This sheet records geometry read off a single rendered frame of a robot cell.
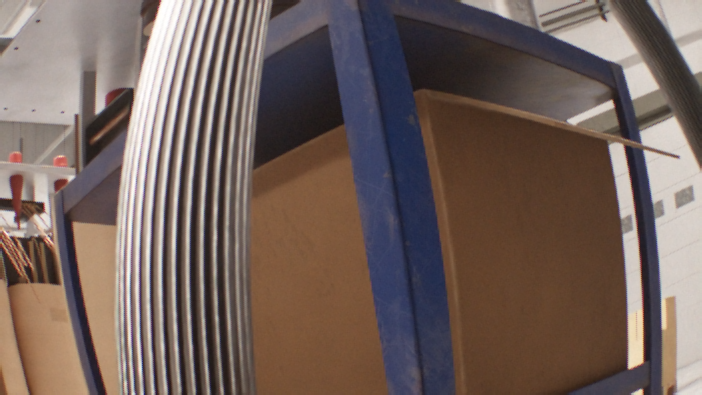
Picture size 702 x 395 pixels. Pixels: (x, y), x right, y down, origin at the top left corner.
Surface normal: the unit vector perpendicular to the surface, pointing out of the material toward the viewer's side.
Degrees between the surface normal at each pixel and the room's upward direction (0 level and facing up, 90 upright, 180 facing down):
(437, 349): 90
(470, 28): 90
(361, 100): 90
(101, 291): 90
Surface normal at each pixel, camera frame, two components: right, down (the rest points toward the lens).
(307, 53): 0.16, 0.96
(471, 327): 0.65, -0.28
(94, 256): -0.70, -0.06
